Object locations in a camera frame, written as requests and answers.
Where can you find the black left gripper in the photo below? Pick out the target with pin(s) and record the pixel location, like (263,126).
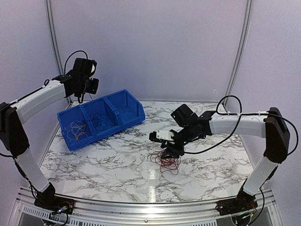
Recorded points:
(93,89)

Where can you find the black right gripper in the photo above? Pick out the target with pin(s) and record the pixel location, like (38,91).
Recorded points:
(175,152)

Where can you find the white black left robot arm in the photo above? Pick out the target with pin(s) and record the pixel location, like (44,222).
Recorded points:
(78,81)

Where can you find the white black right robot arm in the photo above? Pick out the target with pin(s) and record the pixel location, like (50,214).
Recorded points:
(270,125)

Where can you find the blue three-compartment plastic bin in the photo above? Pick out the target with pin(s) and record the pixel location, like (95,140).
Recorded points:
(100,118)

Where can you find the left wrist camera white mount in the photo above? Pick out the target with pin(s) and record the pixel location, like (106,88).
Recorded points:
(93,69)

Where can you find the left aluminium frame post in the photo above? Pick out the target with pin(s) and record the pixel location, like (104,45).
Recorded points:
(53,37)

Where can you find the aluminium frame post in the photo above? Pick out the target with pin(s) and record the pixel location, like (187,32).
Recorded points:
(241,47)
(53,37)

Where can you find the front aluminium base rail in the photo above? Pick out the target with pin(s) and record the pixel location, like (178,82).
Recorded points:
(86,212)

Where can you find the right aluminium frame post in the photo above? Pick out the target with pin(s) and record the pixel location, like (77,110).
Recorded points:
(241,47)

